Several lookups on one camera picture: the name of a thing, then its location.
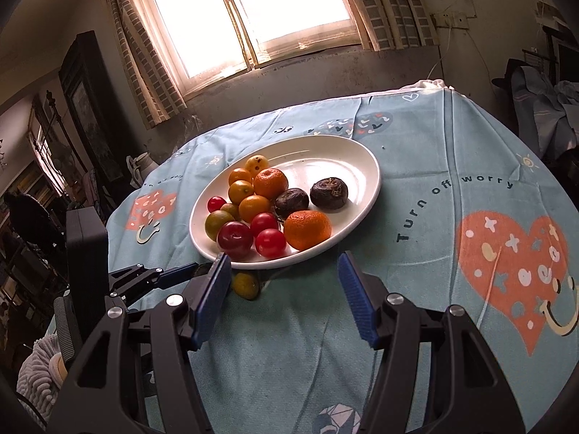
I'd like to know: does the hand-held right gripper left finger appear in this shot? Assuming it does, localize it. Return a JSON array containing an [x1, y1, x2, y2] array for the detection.
[[59, 253, 232, 434]]

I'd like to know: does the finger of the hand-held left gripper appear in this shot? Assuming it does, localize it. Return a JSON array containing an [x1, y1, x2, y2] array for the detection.
[[118, 290, 157, 312], [109, 262, 200, 297]]

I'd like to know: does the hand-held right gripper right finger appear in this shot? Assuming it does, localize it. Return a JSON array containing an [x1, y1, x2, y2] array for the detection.
[[337, 251, 528, 434]]

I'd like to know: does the dark red plum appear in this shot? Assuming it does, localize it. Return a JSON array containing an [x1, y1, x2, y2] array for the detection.
[[217, 221, 254, 261]]

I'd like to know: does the large orange mandarin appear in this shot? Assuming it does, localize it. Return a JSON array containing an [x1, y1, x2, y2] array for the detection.
[[283, 210, 332, 251], [253, 168, 289, 200]]

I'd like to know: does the white oval plate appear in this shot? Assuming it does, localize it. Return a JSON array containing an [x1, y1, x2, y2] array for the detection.
[[189, 135, 382, 270]]

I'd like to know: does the person's left hand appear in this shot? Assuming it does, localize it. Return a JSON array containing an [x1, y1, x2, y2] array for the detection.
[[49, 353, 68, 380]]

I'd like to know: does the light blue printed tablecloth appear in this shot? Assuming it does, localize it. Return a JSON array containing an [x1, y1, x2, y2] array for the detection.
[[45, 79, 579, 434]]

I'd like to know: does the white jug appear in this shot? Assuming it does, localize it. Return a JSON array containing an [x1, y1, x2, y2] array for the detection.
[[127, 152, 159, 188]]

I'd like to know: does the dark framed picture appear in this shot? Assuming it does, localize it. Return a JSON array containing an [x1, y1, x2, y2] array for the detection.
[[59, 31, 123, 186]]

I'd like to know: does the checked curtain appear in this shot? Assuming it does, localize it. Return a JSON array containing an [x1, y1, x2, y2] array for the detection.
[[95, 0, 187, 129], [335, 0, 439, 52]]

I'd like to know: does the bright window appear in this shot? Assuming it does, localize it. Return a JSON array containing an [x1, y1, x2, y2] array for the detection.
[[124, 0, 363, 95]]

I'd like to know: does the pile of grey clothes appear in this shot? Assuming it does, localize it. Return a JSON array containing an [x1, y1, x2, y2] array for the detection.
[[511, 65, 579, 159]]

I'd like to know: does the wall socket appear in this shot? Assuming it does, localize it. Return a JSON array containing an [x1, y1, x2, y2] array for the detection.
[[432, 11, 469, 30]]

